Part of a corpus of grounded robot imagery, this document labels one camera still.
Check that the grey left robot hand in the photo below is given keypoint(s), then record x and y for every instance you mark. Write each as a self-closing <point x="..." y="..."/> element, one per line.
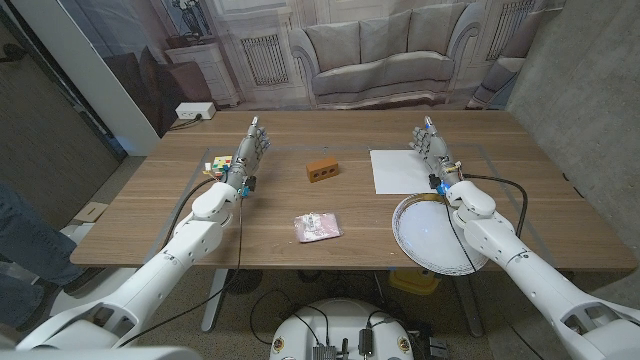
<point x="247" y="152"/>

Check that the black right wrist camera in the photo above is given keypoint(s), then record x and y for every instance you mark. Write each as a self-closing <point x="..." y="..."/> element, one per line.
<point x="434" y="181"/>

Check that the colourful puzzle cube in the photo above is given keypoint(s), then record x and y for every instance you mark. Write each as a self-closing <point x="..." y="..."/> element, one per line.
<point x="221" y="162"/>

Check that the brown block with three holes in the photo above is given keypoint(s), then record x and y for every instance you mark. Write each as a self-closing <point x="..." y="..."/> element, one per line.
<point x="322" y="170"/>

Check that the person in blue jeans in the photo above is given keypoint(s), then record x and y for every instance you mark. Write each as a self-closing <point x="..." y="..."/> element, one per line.
<point x="25" y="250"/>

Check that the yellow object under table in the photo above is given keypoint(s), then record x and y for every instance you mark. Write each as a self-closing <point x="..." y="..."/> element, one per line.
<point x="412" y="282"/>

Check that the white table leg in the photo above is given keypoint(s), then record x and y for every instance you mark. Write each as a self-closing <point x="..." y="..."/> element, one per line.
<point x="215" y="300"/>

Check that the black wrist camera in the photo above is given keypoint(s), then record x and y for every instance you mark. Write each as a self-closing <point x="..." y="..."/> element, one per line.
<point x="249" y="184"/>
<point x="434" y="181"/>

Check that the flat cardboard piece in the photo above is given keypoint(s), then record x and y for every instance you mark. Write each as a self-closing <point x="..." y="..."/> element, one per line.
<point x="91" y="212"/>

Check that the white paper plate gold rim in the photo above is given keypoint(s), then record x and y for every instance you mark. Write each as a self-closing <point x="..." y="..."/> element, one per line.
<point x="430" y="235"/>

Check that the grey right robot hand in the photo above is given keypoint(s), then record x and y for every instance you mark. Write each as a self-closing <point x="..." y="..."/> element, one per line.
<point x="436" y="150"/>

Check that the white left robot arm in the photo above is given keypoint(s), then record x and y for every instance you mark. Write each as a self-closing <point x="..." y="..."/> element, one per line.
<point x="190" y="240"/>

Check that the white power strip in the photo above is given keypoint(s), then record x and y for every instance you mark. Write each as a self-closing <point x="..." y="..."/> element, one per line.
<point x="195" y="110"/>

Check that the black round floor object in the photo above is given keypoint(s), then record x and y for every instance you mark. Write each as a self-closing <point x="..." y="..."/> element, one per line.
<point x="244" y="281"/>

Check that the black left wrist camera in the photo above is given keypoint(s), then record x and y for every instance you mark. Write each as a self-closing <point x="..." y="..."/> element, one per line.
<point x="249" y="184"/>

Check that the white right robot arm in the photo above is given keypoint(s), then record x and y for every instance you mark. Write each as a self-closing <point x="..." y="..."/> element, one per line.
<point x="500" y="235"/>

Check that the white paper sheet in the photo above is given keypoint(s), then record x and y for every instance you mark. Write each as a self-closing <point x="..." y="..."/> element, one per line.
<point x="395" y="172"/>

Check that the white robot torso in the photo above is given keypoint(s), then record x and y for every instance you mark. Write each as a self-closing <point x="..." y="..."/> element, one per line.
<point x="340" y="320"/>

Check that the printed living room backdrop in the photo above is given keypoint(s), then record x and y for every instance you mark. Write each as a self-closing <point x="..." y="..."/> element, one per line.
<point x="380" y="50"/>

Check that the pink cloth in clear packet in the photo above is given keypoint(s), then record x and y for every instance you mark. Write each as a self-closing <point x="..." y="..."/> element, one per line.
<point x="317" y="227"/>

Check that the grey table leg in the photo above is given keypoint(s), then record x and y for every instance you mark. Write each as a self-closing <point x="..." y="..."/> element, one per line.
<point x="470" y="310"/>

